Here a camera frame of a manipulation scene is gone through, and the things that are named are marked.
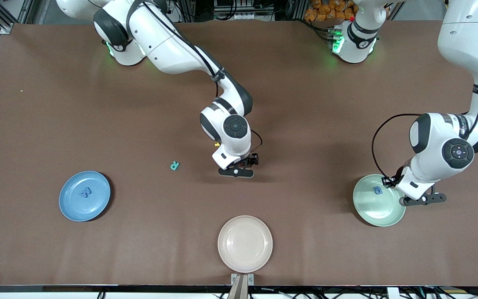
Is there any table cover sheet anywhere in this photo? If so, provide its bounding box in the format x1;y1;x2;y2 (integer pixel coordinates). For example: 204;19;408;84
0;20;478;287

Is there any blue plate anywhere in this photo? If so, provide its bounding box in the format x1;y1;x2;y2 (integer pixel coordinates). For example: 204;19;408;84
59;171;111;222

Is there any orange snack bag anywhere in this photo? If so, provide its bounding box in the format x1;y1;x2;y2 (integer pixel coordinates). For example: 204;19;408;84
304;0;358;22

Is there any green plate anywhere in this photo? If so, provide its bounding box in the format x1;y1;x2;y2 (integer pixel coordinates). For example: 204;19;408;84
353;174;407;228

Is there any black table edge rail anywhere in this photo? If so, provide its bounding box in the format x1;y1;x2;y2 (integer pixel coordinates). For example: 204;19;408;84
0;284;478;293

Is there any metal equipment rack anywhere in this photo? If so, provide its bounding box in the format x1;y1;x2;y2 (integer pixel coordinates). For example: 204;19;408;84
213;0;276;21

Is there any beige plate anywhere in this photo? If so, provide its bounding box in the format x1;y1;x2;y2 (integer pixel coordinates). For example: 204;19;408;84
217;215;273;273

